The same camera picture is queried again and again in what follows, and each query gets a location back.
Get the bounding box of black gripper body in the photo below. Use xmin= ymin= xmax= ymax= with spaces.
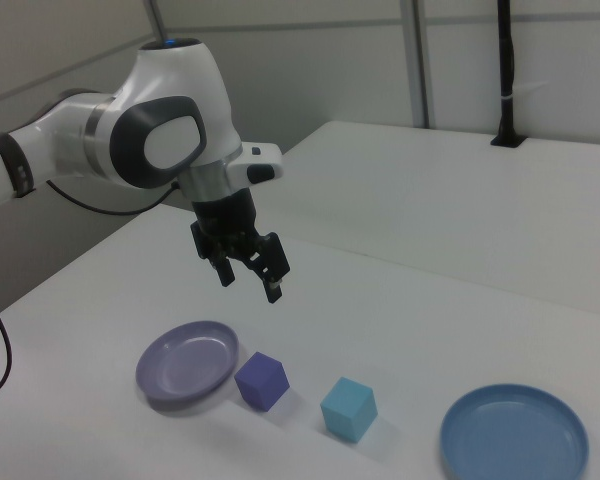
xmin=190 ymin=191 xmax=262 ymax=250

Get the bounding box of purple cube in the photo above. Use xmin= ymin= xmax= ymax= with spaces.
xmin=234 ymin=351 xmax=291 ymax=413

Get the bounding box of cyan cube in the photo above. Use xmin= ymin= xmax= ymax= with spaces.
xmin=320 ymin=376 xmax=379 ymax=443

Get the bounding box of purple plate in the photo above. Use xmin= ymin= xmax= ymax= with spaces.
xmin=135 ymin=320 xmax=241 ymax=407

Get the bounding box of blue plate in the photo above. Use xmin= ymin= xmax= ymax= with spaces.
xmin=439 ymin=383 xmax=590 ymax=480

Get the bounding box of black pole with base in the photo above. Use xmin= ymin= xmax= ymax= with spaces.
xmin=489 ymin=0 xmax=527 ymax=149

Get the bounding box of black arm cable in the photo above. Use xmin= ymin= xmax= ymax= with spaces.
xmin=0 ymin=179 xmax=181 ymax=406

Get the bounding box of grey partition post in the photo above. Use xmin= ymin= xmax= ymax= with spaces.
xmin=143 ymin=0 xmax=169 ymax=42
xmin=401 ymin=0 xmax=430 ymax=129

